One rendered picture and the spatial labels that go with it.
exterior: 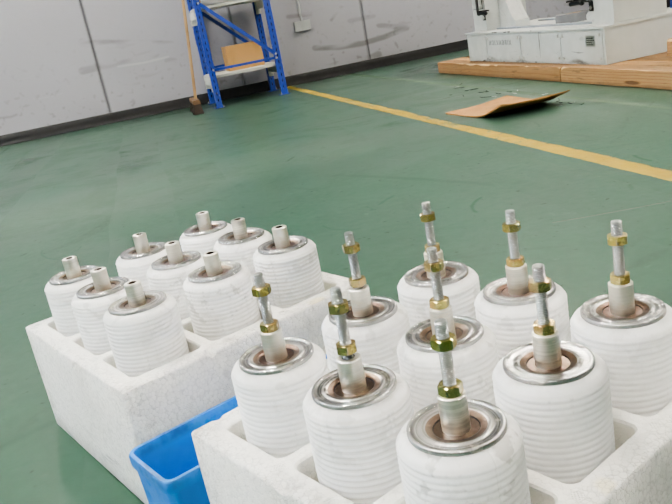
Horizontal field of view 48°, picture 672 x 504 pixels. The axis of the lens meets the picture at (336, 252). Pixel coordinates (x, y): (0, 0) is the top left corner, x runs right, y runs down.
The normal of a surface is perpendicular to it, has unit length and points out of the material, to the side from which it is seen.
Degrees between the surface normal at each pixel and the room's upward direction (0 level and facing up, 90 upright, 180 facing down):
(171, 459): 88
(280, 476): 0
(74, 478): 0
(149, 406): 90
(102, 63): 90
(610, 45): 90
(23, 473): 0
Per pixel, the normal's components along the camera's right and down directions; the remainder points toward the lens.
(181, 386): 0.62, 0.13
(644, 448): -0.18, -0.94
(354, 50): 0.25, 0.25
